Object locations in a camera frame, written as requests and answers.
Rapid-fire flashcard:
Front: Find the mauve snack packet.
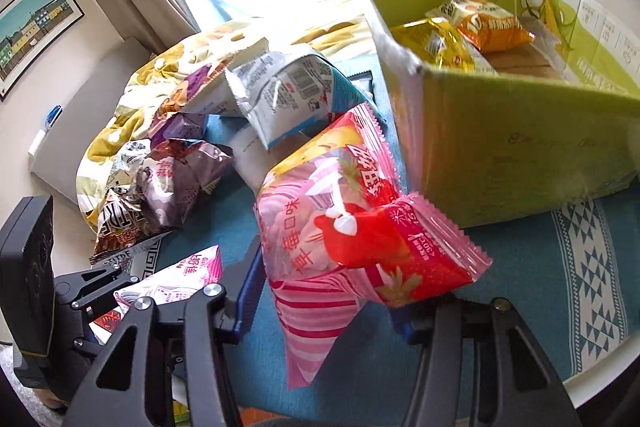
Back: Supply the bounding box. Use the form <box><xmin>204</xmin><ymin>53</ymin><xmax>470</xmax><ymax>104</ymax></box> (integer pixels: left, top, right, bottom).
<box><xmin>140</xmin><ymin>138</ymin><xmax>235</xmax><ymax>230</ymax></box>

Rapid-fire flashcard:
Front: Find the red pink snack packet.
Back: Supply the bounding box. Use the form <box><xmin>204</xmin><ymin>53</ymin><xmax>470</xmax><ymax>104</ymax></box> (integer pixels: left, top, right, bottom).
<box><xmin>340</xmin><ymin>193</ymin><xmax>494</xmax><ymax>309</ymax></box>

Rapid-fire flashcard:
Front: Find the green cardboard box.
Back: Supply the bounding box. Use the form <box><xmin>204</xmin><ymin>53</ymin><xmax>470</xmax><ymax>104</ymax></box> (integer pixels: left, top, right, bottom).
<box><xmin>352</xmin><ymin>0</ymin><xmax>640</xmax><ymax>229</ymax></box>

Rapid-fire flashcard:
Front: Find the floral striped blanket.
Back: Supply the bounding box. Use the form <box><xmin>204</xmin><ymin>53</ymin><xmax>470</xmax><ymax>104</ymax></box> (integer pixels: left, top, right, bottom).
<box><xmin>75</xmin><ymin>14</ymin><xmax>373</xmax><ymax>233</ymax></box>

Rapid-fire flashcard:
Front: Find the pink white snack packet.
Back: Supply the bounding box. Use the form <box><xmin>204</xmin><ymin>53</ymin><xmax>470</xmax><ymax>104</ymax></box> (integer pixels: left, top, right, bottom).
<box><xmin>114</xmin><ymin>245</ymin><xmax>224</xmax><ymax>308</ymax></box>

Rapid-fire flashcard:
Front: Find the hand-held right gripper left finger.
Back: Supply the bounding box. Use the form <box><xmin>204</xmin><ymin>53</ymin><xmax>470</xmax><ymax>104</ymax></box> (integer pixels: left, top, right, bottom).
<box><xmin>62</xmin><ymin>242</ymin><xmax>266</xmax><ymax>427</ymax></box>

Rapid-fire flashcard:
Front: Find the framed wall picture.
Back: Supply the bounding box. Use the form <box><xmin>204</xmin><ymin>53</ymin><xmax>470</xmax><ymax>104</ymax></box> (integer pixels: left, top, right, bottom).
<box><xmin>0</xmin><ymin>0</ymin><xmax>84</xmax><ymax>102</ymax></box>

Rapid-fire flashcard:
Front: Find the yellow snack packet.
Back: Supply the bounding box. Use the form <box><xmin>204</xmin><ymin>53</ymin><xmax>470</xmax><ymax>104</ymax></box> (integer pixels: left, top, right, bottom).
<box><xmin>390</xmin><ymin>17</ymin><xmax>497</xmax><ymax>75</ymax></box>

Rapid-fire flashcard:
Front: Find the purple orange snack packet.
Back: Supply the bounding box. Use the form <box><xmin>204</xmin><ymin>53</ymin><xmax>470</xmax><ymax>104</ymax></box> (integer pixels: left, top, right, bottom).
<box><xmin>167</xmin><ymin>23</ymin><xmax>271</xmax><ymax>118</ymax></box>

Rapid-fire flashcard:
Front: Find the pink striped snack packet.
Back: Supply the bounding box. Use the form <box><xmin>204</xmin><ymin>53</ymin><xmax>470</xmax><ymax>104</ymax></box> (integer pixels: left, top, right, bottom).
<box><xmin>255</xmin><ymin>102</ymin><xmax>406</xmax><ymax>390</ymax></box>

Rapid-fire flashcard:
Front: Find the white blue snack packet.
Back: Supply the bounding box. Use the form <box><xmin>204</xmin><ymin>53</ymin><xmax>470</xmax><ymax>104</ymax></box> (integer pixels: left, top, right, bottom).
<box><xmin>225</xmin><ymin>47</ymin><xmax>377</xmax><ymax>152</ymax></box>

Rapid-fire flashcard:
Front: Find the black white patterned snack packet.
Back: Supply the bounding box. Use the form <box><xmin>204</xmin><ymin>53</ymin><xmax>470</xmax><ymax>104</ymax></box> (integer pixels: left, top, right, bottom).
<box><xmin>107</xmin><ymin>141</ymin><xmax>153</xmax><ymax>195</ymax></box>

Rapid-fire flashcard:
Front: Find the small purple snack packet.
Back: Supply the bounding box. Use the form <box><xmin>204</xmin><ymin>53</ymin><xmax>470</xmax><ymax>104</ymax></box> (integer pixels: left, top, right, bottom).
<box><xmin>149</xmin><ymin>111</ymin><xmax>209</xmax><ymax>150</ymax></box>

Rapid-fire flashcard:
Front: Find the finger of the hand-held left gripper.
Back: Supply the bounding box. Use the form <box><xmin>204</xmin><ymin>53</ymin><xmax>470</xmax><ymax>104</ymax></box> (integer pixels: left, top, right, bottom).
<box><xmin>70</xmin><ymin>322</ymin><xmax>121</xmax><ymax>360</ymax></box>
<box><xmin>55</xmin><ymin>264</ymin><xmax>141</xmax><ymax>308</ymax></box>

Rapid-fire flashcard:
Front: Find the grey headboard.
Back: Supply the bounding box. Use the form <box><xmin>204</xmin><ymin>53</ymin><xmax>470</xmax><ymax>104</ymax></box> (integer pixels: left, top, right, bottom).
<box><xmin>29</xmin><ymin>37</ymin><xmax>153</xmax><ymax>208</ymax></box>

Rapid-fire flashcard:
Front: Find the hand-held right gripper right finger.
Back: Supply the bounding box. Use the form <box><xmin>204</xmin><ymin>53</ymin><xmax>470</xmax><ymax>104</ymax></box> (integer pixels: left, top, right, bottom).
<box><xmin>392</xmin><ymin>294</ymin><xmax>583</xmax><ymax>427</ymax></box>

